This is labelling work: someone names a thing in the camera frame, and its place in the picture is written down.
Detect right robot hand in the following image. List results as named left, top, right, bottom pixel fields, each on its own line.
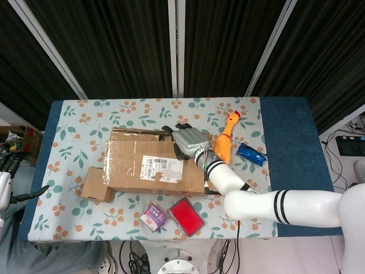
left=161, top=123, right=212, bottom=161

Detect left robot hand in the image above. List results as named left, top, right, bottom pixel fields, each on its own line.
left=0, top=151, right=51, bottom=212

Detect large brown cardboard box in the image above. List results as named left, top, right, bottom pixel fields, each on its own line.
left=79, top=126, right=217, bottom=203

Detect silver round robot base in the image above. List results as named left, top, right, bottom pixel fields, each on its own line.
left=156, top=248, right=200, bottom=274

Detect open cardboard storage box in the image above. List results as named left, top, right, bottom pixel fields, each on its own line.
left=0, top=125, right=43, bottom=160

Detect small purple white box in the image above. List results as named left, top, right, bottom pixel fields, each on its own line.
left=140, top=202, right=168, bottom=232

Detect yellow rubber chicken toy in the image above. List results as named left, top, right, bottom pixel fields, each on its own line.
left=213, top=110, right=242, bottom=165

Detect blue foil snack packet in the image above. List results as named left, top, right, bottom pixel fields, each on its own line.
left=236, top=142, right=267, bottom=168

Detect red flat metal-rimmed case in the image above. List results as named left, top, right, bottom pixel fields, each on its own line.
left=167, top=196, right=206, bottom=237

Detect person's leg in jeans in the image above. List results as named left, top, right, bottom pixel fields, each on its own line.
left=0, top=162, right=106, bottom=274

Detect floral print tablecloth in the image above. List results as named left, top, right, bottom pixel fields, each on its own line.
left=27, top=96, right=279, bottom=243

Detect black partition screen panel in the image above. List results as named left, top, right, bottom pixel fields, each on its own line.
left=176, top=0, right=294, bottom=98
left=0, top=0, right=88, bottom=126
left=17, top=0, right=177, bottom=99
left=245, top=0, right=365, bottom=135

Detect blue table cover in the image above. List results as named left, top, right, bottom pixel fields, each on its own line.
left=17, top=96, right=347, bottom=243

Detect white black sneaker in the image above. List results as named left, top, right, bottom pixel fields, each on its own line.
left=96, top=248, right=119, bottom=274

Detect black flat electronic device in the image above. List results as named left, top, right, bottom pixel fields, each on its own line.
left=335, top=135, right=365, bottom=158

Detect black floor cable strands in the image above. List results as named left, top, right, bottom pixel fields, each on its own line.
left=219, top=239, right=237, bottom=274

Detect black coiled floor cable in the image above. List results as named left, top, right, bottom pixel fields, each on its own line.
left=119, top=241, right=152, bottom=274

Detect tangled thin floor cables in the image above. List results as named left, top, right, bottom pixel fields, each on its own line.
left=321, top=119, right=365, bottom=192

